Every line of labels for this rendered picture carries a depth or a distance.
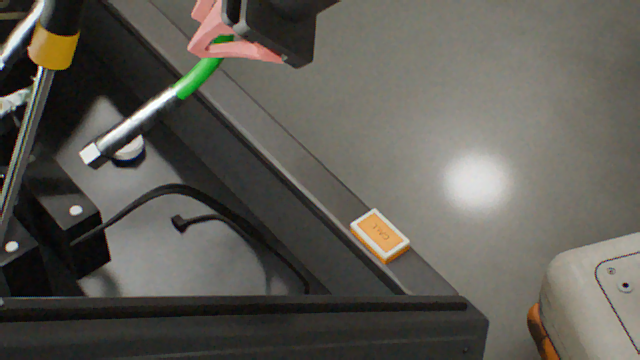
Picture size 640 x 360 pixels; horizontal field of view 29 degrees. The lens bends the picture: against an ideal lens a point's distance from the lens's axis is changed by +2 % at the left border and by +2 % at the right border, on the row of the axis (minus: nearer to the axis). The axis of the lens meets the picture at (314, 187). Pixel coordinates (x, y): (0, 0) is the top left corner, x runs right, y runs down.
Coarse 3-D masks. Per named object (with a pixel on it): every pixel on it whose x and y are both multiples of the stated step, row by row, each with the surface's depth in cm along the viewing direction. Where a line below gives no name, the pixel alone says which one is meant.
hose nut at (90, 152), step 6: (96, 138) 99; (90, 144) 98; (96, 144) 98; (84, 150) 98; (90, 150) 98; (96, 150) 98; (84, 156) 98; (90, 156) 98; (96, 156) 98; (102, 156) 98; (108, 156) 98; (90, 162) 98; (96, 162) 98; (102, 162) 98; (96, 168) 99
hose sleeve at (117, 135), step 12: (156, 96) 96; (168, 96) 95; (144, 108) 96; (156, 108) 96; (168, 108) 96; (132, 120) 96; (144, 120) 96; (156, 120) 96; (108, 132) 97; (120, 132) 97; (132, 132) 97; (108, 144) 97; (120, 144) 97
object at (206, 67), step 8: (216, 40) 93; (224, 40) 92; (232, 40) 93; (200, 64) 94; (208, 64) 94; (216, 64) 94; (192, 72) 95; (200, 72) 94; (208, 72) 94; (184, 80) 95; (192, 80) 95; (200, 80) 95; (176, 88) 95; (184, 88) 95; (192, 88) 95; (184, 96) 96
